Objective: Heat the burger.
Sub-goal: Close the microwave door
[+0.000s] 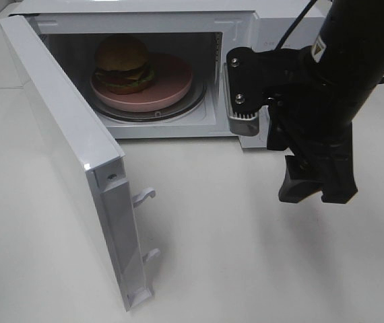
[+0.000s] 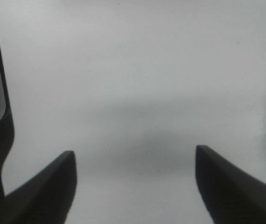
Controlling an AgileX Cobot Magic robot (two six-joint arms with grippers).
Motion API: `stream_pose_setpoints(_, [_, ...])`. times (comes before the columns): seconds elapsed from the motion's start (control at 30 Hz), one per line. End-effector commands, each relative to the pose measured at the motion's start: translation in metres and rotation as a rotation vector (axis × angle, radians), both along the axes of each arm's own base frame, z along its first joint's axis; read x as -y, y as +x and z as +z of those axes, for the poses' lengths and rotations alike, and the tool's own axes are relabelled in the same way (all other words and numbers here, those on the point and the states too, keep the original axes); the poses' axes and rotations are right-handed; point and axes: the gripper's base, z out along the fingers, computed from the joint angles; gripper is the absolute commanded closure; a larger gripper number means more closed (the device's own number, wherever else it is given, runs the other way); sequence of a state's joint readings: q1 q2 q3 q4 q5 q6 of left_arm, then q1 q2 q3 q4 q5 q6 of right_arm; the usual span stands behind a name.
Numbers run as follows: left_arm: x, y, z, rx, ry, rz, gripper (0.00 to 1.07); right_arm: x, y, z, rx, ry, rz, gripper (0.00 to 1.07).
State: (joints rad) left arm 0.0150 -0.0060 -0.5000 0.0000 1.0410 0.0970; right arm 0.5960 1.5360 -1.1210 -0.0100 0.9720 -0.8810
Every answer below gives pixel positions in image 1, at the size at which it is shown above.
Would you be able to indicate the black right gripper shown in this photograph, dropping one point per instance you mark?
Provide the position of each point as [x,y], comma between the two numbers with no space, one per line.
[305,118]

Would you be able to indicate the pink round plate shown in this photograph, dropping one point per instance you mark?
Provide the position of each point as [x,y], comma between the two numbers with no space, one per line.
[173,80]

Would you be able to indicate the white microwave door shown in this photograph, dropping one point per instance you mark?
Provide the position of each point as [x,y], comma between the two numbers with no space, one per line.
[86,157]

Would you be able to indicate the burger with lettuce and cheese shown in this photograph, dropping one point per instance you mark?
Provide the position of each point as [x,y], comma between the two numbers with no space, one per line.
[123,65]

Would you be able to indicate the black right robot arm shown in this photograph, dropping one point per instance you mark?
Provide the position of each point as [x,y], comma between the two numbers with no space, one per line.
[349,50]

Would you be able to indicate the glass microwave turntable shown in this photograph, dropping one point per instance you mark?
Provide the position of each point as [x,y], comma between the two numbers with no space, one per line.
[193,98]

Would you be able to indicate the white microwave oven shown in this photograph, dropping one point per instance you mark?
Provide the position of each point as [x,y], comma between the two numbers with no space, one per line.
[199,32]

